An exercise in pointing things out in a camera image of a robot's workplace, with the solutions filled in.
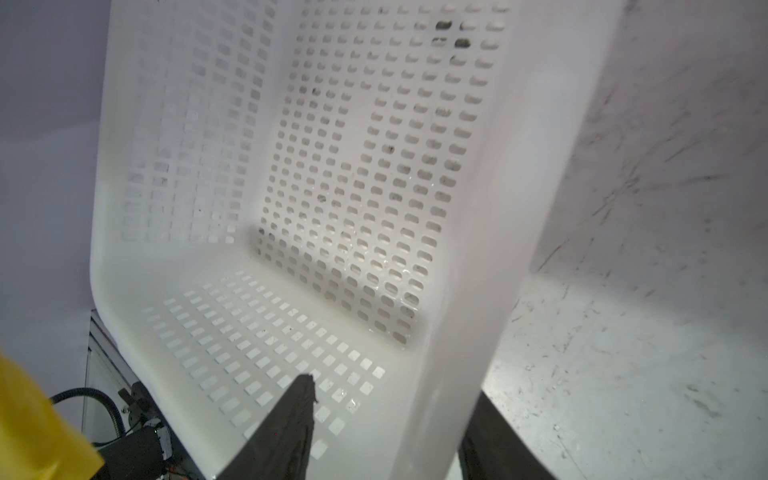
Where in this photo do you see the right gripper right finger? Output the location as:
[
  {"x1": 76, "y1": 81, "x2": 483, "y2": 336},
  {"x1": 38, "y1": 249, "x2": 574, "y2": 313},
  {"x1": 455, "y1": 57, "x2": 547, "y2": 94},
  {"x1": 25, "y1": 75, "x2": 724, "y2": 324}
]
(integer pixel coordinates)
[{"x1": 457, "y1": 391, "x2": 555, "y2": 480}]

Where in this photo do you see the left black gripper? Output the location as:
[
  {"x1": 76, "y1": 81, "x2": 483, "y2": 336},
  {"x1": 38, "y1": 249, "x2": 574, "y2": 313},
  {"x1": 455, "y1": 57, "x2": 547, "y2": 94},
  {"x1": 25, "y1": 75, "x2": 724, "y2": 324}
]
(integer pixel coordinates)
[{"x1": 93, "y1": 382, "x2": 198, "y2": 479}]

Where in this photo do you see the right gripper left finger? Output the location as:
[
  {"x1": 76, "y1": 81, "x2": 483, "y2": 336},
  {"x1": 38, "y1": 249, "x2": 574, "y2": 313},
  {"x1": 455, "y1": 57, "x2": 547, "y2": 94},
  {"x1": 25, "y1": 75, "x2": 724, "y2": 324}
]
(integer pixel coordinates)
[{"x1": 217, "y1": 374, "x2": 316, "y2": 480}]

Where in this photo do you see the white plastic perforated basket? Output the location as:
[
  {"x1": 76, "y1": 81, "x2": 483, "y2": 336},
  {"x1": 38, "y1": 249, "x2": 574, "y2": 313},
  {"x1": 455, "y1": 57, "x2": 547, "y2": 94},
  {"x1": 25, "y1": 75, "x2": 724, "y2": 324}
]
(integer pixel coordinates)
[{"x1": 90, "y1": 1, "x2": 624, "y2": 479}]

